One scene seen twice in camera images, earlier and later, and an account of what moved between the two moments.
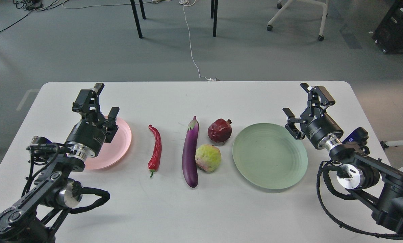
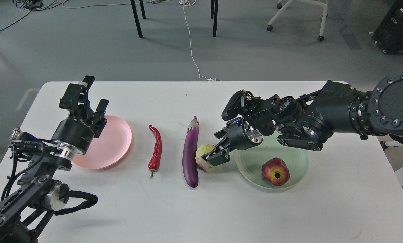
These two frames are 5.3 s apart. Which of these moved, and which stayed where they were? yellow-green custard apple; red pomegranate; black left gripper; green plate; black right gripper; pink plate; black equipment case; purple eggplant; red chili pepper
Moved: black left gripper; black right gripper; red pomegranate
Stayed: black equipment case; pink plate; red chili pepper; green plate; yellow-green custard apple; purple eggplant
